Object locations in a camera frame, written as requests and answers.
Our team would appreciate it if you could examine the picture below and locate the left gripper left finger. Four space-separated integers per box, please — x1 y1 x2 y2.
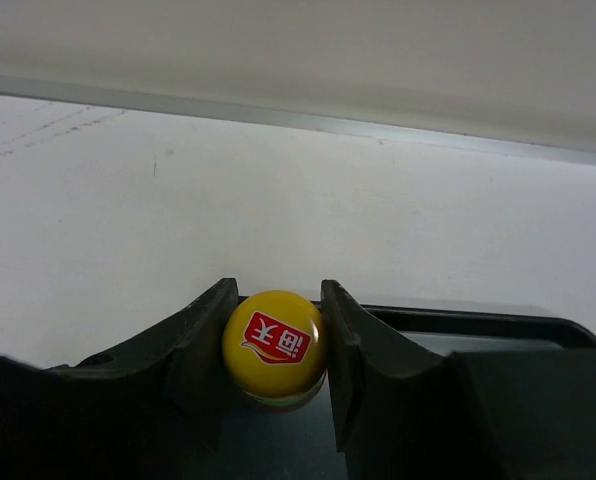
0 278 239 479

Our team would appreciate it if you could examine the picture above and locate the black plastic tray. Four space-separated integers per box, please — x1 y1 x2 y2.
197 298 596 480

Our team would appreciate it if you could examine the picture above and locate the red chili sauce bottle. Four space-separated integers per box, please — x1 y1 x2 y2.
222 290 328 411

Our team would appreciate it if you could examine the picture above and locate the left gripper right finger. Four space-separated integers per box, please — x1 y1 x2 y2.
320 278 596 480

